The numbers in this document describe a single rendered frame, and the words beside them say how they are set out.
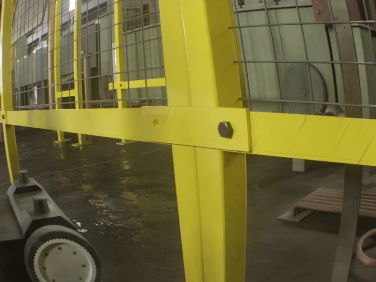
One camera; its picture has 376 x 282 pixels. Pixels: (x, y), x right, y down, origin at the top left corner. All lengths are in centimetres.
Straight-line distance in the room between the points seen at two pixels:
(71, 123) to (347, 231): 63
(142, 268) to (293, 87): 169
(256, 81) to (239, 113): 224
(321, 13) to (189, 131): 178
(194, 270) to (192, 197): 14
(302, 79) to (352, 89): 183
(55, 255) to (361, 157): 69
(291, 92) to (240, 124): 201
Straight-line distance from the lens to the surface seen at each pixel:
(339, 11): 65
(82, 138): 338
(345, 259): 73
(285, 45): 258
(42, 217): 94
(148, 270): 110
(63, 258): 91
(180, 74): 60
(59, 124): 99
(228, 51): 58
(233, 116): 53
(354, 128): 43
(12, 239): 94
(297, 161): 196
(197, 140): 58
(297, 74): 249
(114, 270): 112
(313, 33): 244
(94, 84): 466
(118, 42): 320
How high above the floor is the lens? 49
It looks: 9 degrees down
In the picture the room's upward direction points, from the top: 5 degrees counter-clockwise
